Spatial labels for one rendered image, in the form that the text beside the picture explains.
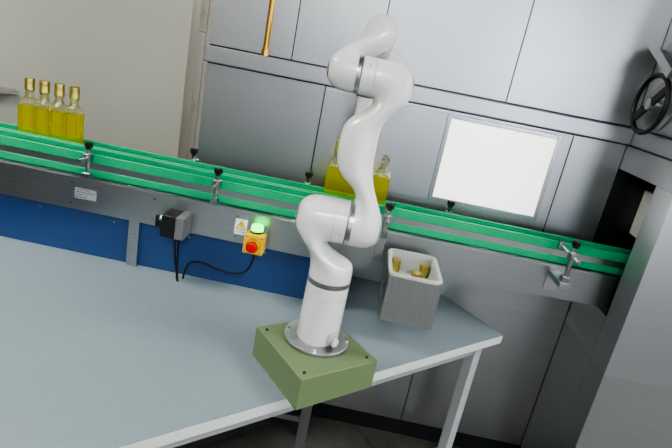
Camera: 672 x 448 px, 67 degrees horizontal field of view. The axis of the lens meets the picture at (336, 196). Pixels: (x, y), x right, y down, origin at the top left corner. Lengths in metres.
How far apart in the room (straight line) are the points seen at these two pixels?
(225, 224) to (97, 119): 2.13
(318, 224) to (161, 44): 2.70
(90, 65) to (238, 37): 1.86
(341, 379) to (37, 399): 0.73
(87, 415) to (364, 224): 0.78
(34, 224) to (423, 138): 1.48
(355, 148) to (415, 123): 0.68
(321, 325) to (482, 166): 0.94
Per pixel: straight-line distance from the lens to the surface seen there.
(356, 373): 1.46
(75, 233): 2.09
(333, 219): 1.31
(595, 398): 2.11
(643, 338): 2.04
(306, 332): 1.45
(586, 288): 2.07
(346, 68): 1.30
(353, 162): 1.30
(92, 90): 3.76
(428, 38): 1.96
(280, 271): 1.86
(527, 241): 1.96
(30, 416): 1.39
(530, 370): 2.45
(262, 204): 1.78
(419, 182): 1.99
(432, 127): 1.95
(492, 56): 2.00
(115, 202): 1.95
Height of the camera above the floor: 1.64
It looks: 16 degrees down
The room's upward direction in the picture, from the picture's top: 11 degrees clockwise
